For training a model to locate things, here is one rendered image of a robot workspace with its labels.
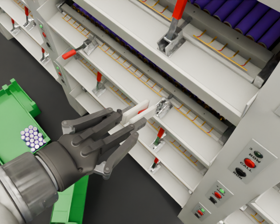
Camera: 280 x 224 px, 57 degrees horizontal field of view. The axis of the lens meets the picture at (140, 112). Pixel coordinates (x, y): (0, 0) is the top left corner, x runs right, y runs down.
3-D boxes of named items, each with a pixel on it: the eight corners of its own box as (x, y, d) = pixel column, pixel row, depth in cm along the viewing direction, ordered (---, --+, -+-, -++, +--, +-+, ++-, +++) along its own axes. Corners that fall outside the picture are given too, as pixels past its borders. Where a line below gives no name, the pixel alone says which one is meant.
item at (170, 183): (183, 208, 89) (181, 208, 77) (78, 102, 113) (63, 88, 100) (222, 165, 91) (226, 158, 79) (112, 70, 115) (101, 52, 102)
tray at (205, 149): (209, 170, 56) (210, 163, 48) (54, 31, 80) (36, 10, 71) (268, 105, 58) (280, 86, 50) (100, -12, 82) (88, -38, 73)
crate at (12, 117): (52, 142, 114) (50, 139, 107) (10, 173, 107) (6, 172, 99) (10, 90, 115) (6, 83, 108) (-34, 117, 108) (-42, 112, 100)
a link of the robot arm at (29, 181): (30, 231, 39) (65, 206, 42) (20, 209, 32) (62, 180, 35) (1, 187, 42) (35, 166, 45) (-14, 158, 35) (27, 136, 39)
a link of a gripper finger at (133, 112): (123, 126, 51) (120, 123, 51) (147, 110, 54) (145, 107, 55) (125, 116, 48) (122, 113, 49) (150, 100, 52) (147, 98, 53)
